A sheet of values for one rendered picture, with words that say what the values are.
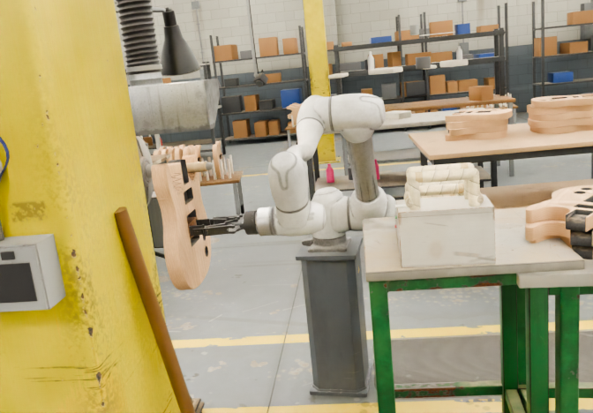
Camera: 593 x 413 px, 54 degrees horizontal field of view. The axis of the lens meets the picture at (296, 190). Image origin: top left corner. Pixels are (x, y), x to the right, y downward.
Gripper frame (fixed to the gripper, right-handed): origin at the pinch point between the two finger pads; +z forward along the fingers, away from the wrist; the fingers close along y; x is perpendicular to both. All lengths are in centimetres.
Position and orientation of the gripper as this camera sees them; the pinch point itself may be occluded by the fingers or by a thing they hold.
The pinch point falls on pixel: (194, 227)
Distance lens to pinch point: 185.8
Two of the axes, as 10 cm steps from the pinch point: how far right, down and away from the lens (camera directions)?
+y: 1.0, -2.1, 9.7
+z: -9.9, 0.9, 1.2
